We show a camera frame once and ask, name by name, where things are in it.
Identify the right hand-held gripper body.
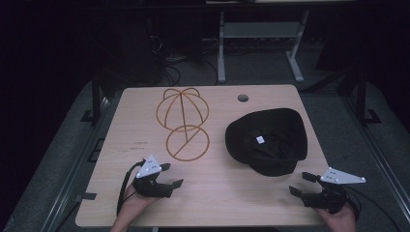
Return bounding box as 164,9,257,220
301,166,367,215

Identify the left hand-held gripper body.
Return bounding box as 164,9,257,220
132,154,174,199

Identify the person's left hand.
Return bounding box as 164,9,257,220
123,183,160,223

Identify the person's right hand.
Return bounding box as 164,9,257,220
313,202,358,232

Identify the black cap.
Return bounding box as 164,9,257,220
224,107,309,178

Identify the grey metal stand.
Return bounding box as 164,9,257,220
217,9,311,85

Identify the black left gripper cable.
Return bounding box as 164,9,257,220
116,159,147,217

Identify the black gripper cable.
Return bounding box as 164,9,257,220
337,184,402,232
116,159,147,217

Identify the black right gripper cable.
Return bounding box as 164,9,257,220
337,184,402,232

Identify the copper wire hat stand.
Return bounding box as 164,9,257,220
156,87,211,162

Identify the aluminium rail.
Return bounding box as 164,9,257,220
341,95,410,224
40,96,112,232

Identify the black table bracket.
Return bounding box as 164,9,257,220
74,191,98,203

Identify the black metal post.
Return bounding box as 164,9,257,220
354,62,383,127
79,72,103,124

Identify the tangle of black floor cables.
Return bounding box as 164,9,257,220
146,17,220,87

